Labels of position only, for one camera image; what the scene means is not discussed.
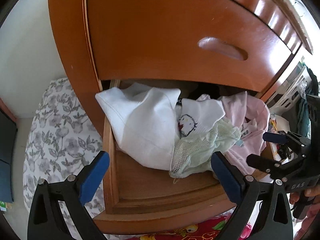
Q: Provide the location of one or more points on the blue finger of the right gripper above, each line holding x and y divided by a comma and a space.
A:
286, 138

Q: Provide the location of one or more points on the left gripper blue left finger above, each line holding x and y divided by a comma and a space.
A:
45, 218

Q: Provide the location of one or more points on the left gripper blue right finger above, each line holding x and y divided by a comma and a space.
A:
274, 217

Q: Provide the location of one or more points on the pink garment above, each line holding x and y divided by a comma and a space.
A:
251, 116

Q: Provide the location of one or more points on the pale green lace garment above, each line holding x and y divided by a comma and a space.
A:
193, 153

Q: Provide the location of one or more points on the white hello kitty garment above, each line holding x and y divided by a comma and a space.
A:
197, 117

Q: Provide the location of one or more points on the wooden drawer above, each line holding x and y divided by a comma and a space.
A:
215, 41
141, 200

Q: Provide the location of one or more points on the white cloth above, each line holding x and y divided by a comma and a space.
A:
143, 121

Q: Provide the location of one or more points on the person's right hand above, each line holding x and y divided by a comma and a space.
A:
313, 211

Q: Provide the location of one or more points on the green paper box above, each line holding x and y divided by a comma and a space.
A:
3, 206

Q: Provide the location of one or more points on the red floral blanket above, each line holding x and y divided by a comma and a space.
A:
208, 229

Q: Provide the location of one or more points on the grey floral bed sheet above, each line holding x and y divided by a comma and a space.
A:
62, 139

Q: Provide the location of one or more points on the dark blue cabinet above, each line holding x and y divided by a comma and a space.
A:
8, 130

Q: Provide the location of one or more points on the orange wooden nightstand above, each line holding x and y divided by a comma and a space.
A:
70, 28

